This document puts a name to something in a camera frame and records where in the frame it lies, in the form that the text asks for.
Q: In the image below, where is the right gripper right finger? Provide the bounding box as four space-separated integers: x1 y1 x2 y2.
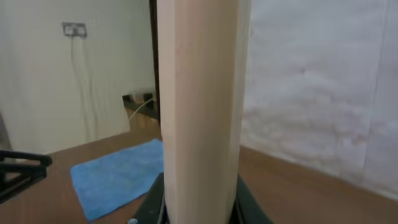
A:
233 175 274 224

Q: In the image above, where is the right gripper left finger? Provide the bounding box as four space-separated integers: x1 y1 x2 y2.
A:
127 172 169 224

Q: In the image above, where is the blue cloth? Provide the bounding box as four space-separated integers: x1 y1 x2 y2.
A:
70 138 165 222

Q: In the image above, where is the grey wall socket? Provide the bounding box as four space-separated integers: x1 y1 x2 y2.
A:
61 21 88 39

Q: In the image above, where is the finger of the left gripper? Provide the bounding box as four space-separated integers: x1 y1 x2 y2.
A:
0 149 53 205

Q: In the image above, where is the white pipette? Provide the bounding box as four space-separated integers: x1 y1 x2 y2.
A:
155 0 252 224

